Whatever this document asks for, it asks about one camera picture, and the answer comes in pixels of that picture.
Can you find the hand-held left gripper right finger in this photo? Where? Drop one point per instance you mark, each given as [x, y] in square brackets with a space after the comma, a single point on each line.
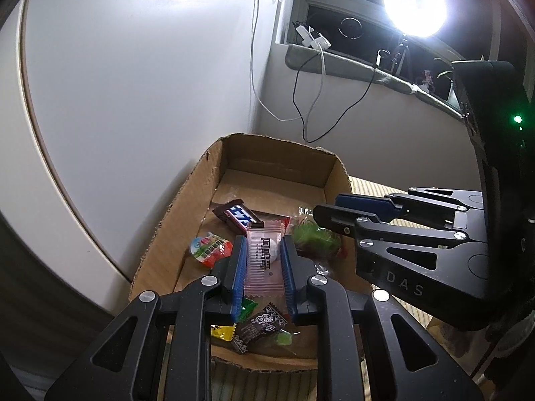
[288, 275]

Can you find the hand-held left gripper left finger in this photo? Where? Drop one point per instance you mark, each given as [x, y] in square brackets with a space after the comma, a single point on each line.
[238, 271]

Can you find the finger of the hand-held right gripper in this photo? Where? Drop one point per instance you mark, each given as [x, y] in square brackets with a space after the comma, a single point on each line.
[334, 217]
[359, 202]

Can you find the light green snack packet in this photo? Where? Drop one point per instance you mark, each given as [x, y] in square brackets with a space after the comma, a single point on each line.
[313, 236]

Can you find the pink snack bar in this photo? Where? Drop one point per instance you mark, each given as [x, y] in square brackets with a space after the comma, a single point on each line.
[265, 259]

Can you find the dark green snack packet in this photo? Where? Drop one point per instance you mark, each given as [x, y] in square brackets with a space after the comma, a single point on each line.
[247, 308]

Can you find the blue jelly cup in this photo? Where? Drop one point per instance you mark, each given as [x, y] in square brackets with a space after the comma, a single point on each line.
[207, 248]

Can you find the black white-printed snack packet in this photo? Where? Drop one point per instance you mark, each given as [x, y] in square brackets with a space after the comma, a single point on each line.
[259, 326]

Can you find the cardboard box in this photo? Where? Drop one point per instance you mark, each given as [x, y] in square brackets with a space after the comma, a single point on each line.
[271, 167]

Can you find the person's right forearm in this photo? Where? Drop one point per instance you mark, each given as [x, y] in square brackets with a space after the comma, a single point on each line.
[457, 338]

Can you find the striped blanket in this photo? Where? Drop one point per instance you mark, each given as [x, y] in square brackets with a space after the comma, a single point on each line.
[372, 187]

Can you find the brown chocolate bar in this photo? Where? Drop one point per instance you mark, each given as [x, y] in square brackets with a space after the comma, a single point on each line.
[236, 215]

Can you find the small green candy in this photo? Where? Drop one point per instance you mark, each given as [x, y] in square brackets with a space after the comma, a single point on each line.
[284, 337]

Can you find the yellow candy packet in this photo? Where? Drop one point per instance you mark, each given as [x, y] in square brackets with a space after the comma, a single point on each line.
[221, 332]

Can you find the potted spider plant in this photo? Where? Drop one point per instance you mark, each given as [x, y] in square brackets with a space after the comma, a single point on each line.
[453, 92]

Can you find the small pink figurine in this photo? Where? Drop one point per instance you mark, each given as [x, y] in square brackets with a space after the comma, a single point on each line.
[427, 78]

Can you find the grey sill cushion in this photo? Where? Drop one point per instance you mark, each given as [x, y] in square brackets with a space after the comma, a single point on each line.
[334, 64]

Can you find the white power strip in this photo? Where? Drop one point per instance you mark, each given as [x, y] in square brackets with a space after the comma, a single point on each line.
[313, 39]

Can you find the round lamp on tripod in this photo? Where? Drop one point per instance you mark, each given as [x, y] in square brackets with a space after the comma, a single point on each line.
[413, 4]

